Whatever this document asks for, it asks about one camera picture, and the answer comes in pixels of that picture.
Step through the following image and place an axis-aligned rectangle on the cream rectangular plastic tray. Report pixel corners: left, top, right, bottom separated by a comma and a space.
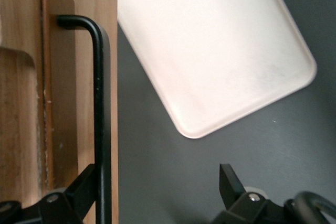
103, 0, 318, 140

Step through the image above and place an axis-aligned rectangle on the wooden drawer front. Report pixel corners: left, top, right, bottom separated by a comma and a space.
0, 0, 118, 224

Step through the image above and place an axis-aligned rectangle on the black metal drawer handle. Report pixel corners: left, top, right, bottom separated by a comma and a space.
56, 15, 112, 224

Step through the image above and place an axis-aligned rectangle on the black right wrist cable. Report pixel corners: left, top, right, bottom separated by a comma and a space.
285, 190, 336, 224

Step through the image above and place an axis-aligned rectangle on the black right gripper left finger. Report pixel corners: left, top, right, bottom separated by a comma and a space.
0, 163, 96, 224

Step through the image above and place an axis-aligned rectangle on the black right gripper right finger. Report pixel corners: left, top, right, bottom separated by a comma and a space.
212, 163, 290, 224

